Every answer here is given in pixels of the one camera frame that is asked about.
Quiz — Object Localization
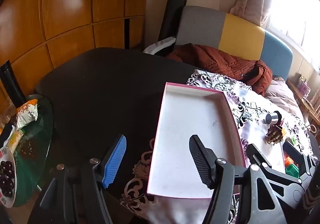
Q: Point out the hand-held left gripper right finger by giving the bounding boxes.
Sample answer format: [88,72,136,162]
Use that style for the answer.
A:
[189,134,293,224]

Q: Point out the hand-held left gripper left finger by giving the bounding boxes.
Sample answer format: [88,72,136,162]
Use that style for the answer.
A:
[32,134,127,224]

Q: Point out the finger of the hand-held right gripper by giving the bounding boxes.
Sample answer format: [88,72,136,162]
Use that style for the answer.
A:
[284,142,316,180]
[246,143,304,186]

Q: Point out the pink cardboard box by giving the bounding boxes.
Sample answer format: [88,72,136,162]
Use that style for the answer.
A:
[146,82,247,200]

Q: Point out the silver black cylinder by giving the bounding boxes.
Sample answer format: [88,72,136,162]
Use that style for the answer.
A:
[265,111,282,125]

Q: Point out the embroidered floral tablecloth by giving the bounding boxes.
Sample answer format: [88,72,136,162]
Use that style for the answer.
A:
[119,69,313,224]

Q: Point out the wooden side table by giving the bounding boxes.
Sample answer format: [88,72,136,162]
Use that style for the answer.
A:
[287,79,320,127]

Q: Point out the pale pink duvet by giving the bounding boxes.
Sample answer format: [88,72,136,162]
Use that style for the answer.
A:
[264,76,304,124]

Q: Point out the purple gift box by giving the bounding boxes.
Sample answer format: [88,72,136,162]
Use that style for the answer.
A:
[296,75,309,92]

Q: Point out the round glass side table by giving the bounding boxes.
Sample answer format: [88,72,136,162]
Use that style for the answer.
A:
[0,94,54,208]

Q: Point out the orange white snack packet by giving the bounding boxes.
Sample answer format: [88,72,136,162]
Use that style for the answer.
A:
[15,99,38,130]

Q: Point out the rust brown quilted jacket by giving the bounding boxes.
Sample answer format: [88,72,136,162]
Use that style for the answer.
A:
[166,43,273,95]

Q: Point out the yellow snack packet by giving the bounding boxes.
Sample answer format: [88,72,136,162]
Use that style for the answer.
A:
[3,130,24,150]

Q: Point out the plate of dark fruits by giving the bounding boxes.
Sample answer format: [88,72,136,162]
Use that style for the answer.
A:
[0,146,17,208]

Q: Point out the white curved armrest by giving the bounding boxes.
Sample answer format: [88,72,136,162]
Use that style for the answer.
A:
[142,36,177,55]

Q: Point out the yellow blue grey chair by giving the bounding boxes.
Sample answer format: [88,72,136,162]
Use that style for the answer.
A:
[175,6,293,82]

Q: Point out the black tall panel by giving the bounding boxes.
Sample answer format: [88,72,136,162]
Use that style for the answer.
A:
[0,61,27,107]

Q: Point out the black rolled mat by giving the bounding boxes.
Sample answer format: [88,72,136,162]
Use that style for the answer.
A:
[158,0,187,42]

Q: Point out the window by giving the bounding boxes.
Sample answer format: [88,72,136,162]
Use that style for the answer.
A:
[261,0,320,74]

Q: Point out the wooden wardrobe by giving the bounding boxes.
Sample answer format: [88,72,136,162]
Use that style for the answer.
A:
[0,0,150,104]

